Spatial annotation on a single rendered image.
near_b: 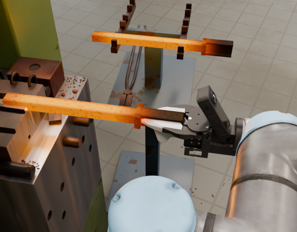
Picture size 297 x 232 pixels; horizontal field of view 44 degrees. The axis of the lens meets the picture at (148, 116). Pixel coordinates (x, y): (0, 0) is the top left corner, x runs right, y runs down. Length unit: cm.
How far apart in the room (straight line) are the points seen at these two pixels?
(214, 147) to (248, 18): 264
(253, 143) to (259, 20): 298
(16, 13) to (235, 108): 161
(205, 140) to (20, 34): 62
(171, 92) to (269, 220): 109
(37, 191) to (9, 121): 17
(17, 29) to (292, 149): 87
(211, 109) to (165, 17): 260
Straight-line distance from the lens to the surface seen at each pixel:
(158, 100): 135
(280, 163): 39
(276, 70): 278
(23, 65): 104
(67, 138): 94
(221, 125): 76
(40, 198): 87
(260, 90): 256
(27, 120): 89
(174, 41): 116
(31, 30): 118
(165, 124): 77
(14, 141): 85
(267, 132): 42
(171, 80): 145
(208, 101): 72
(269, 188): 36
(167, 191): 32
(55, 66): 101
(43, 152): 88
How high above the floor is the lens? 155
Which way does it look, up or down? 43 degrees down
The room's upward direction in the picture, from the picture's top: straight up
